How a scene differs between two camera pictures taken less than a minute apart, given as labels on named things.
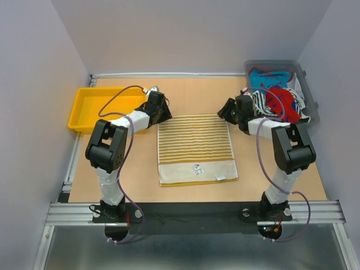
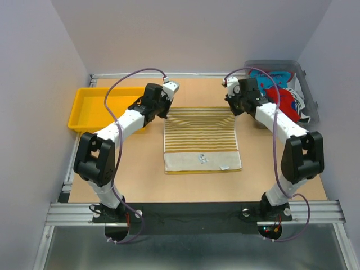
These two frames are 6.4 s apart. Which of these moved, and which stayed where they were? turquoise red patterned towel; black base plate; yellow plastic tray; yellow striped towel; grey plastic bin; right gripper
Moved: right gripper; yellow striped towel
Stayed: black base plate; grey plastic bin; yellow plastic tray; turquoise red patterned towel
